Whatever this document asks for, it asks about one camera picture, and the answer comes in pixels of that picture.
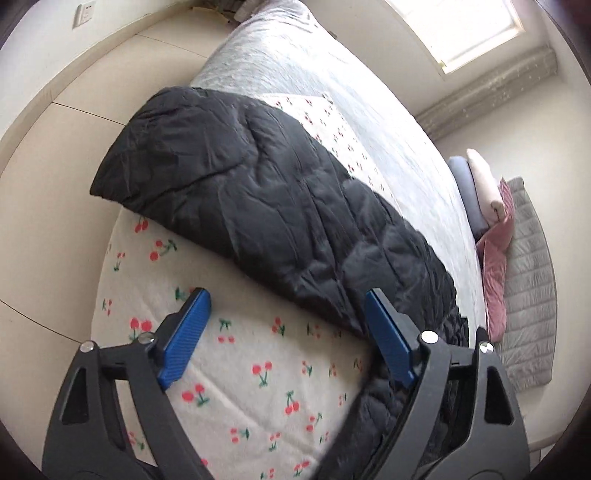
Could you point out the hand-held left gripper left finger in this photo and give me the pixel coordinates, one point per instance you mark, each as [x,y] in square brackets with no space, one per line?
[184,333]

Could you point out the cherry print bed sheet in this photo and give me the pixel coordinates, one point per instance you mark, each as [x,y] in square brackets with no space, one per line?
[240,369]

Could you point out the cream pillow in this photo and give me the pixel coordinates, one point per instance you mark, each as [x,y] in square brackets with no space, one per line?
[485,187]

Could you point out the window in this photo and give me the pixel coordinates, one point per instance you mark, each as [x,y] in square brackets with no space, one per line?
[466,27]

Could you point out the blue-grey pillow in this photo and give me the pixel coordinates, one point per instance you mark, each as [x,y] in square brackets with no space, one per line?
[466,194]

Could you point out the black puffer jacket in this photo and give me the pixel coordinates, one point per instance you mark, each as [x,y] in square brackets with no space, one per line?
[286,217]

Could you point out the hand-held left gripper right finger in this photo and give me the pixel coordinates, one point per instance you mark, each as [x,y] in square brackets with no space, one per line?
[387,333]

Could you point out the grey quilted blanket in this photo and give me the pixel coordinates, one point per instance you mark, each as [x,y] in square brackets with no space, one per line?
[341,110]

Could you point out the grey quilted headboard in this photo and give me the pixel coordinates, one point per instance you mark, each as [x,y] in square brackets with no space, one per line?
[528,286]

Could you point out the white wall socket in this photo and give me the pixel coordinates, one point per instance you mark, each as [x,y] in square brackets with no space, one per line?
[84,12]

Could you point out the pink velvet pillow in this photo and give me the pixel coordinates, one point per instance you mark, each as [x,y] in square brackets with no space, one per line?
[496,272]

